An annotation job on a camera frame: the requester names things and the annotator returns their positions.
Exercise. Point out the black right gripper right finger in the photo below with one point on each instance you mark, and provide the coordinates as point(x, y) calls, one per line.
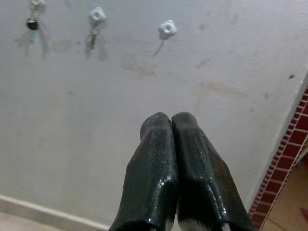
point(199, 173)

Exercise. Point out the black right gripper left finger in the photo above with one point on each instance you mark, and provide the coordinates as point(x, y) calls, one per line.
point(151, 173)

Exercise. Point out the keys with black head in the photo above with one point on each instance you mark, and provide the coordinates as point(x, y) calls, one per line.
point(32, 24)

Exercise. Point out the white skirting board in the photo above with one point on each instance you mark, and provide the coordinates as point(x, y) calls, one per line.
point(24, 210)

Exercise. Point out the red brick wall trim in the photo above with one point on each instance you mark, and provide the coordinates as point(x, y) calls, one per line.
point(286, 156)

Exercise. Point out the white wall hook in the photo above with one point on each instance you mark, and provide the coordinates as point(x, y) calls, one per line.
point(37, 3)
point(167, 28)
point(97, 15)

